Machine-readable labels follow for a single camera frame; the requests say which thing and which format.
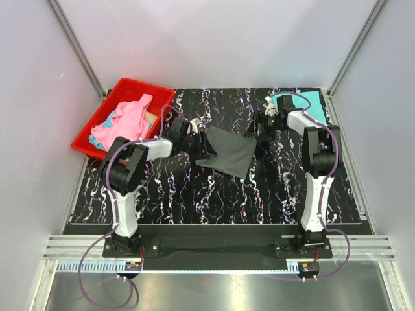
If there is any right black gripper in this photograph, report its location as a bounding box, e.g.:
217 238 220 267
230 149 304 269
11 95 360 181
243 111 285 144

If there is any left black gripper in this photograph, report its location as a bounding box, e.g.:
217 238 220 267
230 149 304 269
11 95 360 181
180 131 217 161

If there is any dark grey t-shirt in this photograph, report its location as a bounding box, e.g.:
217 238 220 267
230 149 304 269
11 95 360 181
195 126 257 179

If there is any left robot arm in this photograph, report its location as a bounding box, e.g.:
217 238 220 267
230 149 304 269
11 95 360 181
99 118 217 257

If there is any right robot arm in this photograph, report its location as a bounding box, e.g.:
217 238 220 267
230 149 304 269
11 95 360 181
245 92 342 260

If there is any folded teal t-shirt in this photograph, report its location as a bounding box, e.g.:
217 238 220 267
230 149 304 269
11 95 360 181
267 91 327 124

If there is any pink t-shirt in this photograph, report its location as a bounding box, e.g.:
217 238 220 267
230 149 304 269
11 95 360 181
105 94 156 152

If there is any red plastic bin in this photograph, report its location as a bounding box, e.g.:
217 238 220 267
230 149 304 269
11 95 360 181
71 78 175 160

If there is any left aluminium frame post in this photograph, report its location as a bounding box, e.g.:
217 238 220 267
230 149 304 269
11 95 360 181
45 0 106 100

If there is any aluminium frame post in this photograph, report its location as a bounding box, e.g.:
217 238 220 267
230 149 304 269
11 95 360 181
327 0 388 97
45 0 106 100

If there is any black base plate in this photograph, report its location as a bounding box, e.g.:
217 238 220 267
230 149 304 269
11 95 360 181
102 223 333 271

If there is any aluminium cross rail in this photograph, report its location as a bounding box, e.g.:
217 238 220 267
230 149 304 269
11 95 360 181
42 235 412 310

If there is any right aluminium frame post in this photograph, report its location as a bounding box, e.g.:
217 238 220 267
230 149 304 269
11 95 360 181
327 0 388 97

